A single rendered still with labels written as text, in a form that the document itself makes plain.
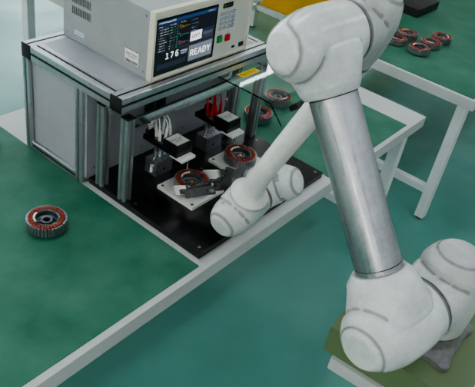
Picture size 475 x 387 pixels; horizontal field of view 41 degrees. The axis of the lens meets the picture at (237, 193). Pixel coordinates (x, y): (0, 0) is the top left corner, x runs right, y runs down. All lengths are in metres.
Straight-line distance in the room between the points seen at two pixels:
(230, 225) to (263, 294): 1.24
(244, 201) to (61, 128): 0.71
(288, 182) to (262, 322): 1.12
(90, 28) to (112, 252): 0.67
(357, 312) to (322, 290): 1.58
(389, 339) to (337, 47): 0.57
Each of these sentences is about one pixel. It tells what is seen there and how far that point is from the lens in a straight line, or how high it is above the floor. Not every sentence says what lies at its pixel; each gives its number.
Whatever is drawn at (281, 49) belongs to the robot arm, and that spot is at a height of 1.49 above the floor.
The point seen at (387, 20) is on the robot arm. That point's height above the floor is 1.53.
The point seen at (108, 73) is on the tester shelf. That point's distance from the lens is 1.86.
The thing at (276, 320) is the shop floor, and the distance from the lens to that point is 2.70.
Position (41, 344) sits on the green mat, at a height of 0.75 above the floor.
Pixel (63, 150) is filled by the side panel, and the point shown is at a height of 0.81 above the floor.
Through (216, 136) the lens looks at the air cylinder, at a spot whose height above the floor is 0.82.
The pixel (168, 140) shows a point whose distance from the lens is 1.93.
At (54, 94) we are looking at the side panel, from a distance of 1.99.
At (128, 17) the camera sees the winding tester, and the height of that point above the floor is 1.27.
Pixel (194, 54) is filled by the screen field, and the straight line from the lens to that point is 1.93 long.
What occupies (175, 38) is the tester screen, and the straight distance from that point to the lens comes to 1.84.
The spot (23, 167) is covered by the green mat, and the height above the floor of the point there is 0.75.
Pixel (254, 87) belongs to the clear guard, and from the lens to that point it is 2.00.
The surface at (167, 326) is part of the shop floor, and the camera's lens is 2.59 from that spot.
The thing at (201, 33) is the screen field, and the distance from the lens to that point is 1.92.
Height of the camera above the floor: 1.94
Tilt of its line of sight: 36 degrees down
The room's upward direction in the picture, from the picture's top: 10 degrees clockwise
